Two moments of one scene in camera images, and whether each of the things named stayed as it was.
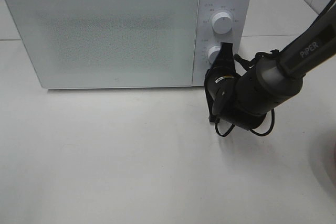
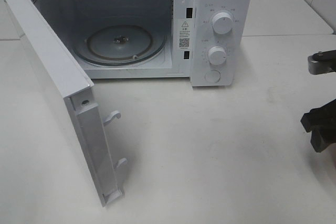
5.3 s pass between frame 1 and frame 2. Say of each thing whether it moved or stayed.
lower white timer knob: stayed
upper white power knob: stayed
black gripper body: moved
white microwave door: moved
